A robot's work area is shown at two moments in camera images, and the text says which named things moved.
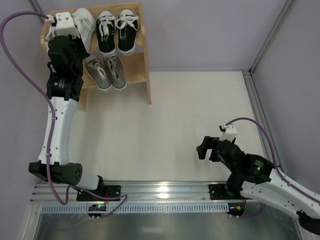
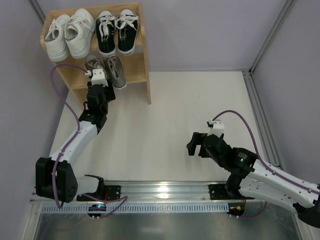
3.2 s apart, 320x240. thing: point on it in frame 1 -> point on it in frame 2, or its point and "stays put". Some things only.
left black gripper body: (75, 43) -> (100, 89)
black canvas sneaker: (127, 24) stays put
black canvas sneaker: (105, 30) stays put
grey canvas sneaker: (99, 72) stays put
